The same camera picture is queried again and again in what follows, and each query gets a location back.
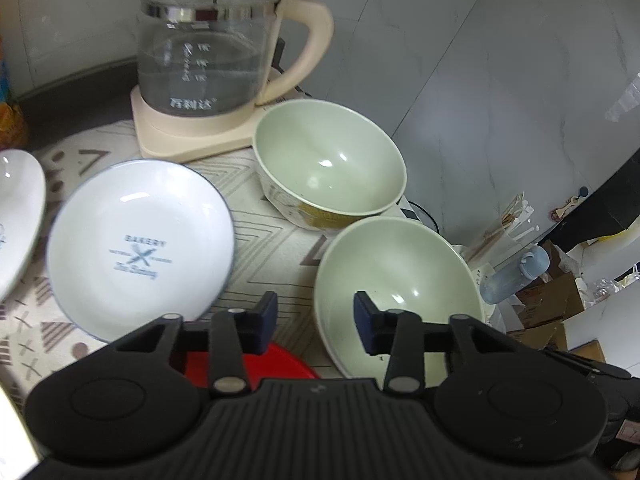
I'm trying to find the red black bowl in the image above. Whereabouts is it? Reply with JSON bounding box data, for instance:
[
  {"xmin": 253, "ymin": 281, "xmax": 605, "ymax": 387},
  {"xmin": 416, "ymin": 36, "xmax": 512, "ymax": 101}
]
[{"xmin": 183, "ymin": 342, "xmax": 319, "ymax": 390}]

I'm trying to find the beige kettle base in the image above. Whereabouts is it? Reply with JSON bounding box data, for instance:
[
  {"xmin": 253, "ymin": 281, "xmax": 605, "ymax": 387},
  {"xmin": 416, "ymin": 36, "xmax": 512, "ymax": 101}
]
[{"xmin": 130, "ymin": 86, "xmax": 305, "ymax": 162}]

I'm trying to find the green bowl yellow pattern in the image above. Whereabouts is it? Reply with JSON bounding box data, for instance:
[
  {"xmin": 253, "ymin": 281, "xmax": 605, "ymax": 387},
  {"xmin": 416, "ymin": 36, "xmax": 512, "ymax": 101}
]
[{"xmin": 253, "ymin": 99, "xmax": 407, "ymax": 231}]

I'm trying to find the glass kettle beige handle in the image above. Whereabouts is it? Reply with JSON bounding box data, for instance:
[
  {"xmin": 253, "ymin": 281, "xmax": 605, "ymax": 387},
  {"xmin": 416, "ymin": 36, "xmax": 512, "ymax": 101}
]
[{"xmin": 138, "ymin": 0, "xmax": 334, "ymax": 118}]

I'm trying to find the white bakery plate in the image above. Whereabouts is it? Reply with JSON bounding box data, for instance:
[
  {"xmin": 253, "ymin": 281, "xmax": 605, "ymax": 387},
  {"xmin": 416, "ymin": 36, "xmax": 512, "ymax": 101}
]
[{"xmin": 46, "ymin": 159, "xmax": 235, "ymax": 341}]

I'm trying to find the patterned table mat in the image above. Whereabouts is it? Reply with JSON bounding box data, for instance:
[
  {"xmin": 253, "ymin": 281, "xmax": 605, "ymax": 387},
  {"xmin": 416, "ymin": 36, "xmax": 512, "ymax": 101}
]
[{"xmin": 1, "ymin": 120, "xmax": 340, "ymax": 405}]

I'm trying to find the orange juice bottle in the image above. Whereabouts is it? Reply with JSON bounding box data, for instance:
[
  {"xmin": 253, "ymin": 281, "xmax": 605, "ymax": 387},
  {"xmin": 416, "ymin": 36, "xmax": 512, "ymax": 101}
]
[{"xmin": 0, "ymin": 52, "xmax": 28, "ymax": 150}]

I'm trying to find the clear water bottle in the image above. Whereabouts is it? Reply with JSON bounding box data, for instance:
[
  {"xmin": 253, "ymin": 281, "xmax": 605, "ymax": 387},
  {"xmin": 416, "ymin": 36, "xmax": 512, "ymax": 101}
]
[{"xmin": 480, "ymin": 245, "xmax": 550, "ymax": 304}]

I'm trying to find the plain green bowl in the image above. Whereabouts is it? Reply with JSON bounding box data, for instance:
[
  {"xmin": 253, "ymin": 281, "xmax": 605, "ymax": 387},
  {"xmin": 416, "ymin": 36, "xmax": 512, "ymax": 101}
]
[{"xmin": 314, "ymin": 217, "xmax": 486, "ymax": 384}]

